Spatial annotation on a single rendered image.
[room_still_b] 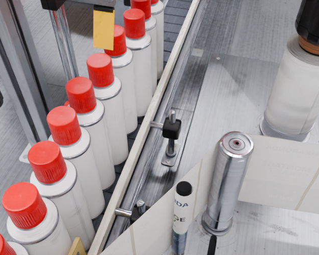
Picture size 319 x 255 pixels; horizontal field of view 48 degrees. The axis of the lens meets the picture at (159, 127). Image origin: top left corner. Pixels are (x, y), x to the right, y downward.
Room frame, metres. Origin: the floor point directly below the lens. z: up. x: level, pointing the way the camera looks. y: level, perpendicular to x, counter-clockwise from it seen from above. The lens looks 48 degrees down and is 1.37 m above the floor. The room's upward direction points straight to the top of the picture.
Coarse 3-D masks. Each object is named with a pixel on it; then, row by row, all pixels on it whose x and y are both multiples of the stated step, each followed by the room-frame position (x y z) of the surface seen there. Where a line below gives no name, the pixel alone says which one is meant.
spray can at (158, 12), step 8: (152, 0) 0.57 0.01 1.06; (152, 8) 0.57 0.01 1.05; (160, 8) 0.57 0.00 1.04; (160, 16) 0.57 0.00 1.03; (160, 24) 0.57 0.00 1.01; (160, 32) 0.57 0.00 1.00; (160, 40) 0.57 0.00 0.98; (160, 48) 0.57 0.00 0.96; (160, 56) 0.57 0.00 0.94; (160, 64) 0.57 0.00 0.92; (160, 72) 0.57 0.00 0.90
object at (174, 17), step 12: (180, 0) 0.90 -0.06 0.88; (192, 0) 0.90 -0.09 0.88; (168, 12) 0.84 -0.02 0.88; (180, 12) 0.84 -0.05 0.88; (168, 24) 0.78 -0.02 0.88; (180, 24) 0.78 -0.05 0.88; (168, 36) 0.73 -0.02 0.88; (168, 48) 0.68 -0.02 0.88; (132, 144) 0.39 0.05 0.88; (144, 144) 0.41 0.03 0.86; (120, 168) 0.34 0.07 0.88; (108, 192) 0.30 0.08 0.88; (120, 204) 0.28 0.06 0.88; (96, 228) 0.24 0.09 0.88
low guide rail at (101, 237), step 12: (192, 12) 0.78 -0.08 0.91; (180, 36) 0.67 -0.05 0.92; (180, 48) 0.65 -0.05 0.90; (168, 60) 0.59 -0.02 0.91; (168, 72) 0.55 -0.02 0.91; (156, 96) 0.48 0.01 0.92; (156, 108) 0.46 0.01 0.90; (144, 120) 0.42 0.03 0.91; (144, 132) 0.39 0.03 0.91; (132, 156) 0.34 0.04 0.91; (132, 168) 0.32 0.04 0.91; (120, 180) 0.30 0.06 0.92; (120, 192) 0.28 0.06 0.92; (108, 204) 0.26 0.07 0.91; (108, 216) 0.24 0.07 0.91; (108, 228) 0.22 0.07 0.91; (96, 240) 0.20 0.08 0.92; (96, 252) 0.18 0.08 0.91
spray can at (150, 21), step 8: (136, 0) 0.52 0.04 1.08; (144, 0) 0.52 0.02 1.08; (136, 8) 0.52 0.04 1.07; (144, 8) 0.52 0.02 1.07; (152, 16) 0.54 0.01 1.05; (152, 24) 0.52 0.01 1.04; (152, 32) 0.52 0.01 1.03; (152, 40) 0.52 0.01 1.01; (152, 48) 0.52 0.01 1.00; (152, 56) 0.52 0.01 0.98; (152, 64) 0.52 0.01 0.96; (152, 72) 0.52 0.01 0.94; (152, 80) 0.52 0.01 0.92; (152, 88) 0.52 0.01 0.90; (152, 96) 0.52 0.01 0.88
